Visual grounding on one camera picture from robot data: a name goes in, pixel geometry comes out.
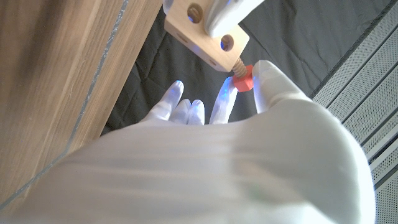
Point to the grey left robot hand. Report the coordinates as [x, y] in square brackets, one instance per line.
[225, 15]

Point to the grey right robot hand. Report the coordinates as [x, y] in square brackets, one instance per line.
[217, 174]

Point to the small wooden block with holes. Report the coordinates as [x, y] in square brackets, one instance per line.
[202, 46]

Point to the red screw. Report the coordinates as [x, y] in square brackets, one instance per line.
[243, 82]

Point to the black curtain backdrop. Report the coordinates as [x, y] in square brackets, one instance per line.
[295, 46]

